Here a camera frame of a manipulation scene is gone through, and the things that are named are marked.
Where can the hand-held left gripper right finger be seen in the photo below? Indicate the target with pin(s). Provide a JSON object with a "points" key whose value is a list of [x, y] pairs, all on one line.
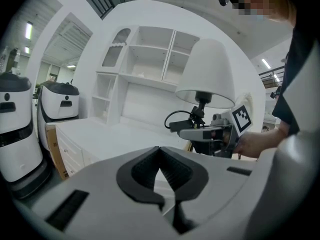
{"points": [[215, 184]]}

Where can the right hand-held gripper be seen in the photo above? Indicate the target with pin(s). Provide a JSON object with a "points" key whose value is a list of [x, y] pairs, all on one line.
{"points": [[231, 131]]}

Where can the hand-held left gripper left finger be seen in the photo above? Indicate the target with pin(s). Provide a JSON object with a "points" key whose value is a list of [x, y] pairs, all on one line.
{"points": [[100, 204]]}

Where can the white table lamp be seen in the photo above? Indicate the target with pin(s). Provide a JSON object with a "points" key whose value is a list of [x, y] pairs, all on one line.
{"points": [[207, 71]]}

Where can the person's right forearm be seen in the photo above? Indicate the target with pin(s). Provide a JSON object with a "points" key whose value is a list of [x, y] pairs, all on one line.
{"points": [[260, 141]]}

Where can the white desk hutch shelves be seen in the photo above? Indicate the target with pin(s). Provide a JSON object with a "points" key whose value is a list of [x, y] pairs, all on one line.
{"points": [[150, 101]]}

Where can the brown cardboard box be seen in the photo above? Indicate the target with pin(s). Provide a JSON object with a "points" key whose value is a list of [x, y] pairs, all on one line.
{"points": [[56, 154]]}

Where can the dark metal railing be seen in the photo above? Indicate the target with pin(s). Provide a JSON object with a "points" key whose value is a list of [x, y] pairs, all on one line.
{"points": [[272, 77]]}

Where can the white and black robot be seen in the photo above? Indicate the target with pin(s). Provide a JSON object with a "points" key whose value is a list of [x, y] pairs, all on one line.
{"points": [[17, 134], [58, 101]]}

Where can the person's black shirt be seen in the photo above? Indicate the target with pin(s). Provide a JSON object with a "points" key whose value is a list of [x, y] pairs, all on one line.
{"points": [[300, 66]]}

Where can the person's head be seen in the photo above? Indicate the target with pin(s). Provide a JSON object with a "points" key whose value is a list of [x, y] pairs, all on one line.
{"points": [[270, 1]]}

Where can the black gripper-mounted camera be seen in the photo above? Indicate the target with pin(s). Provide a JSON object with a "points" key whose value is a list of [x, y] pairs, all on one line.
{"points": [[180, 124]]}

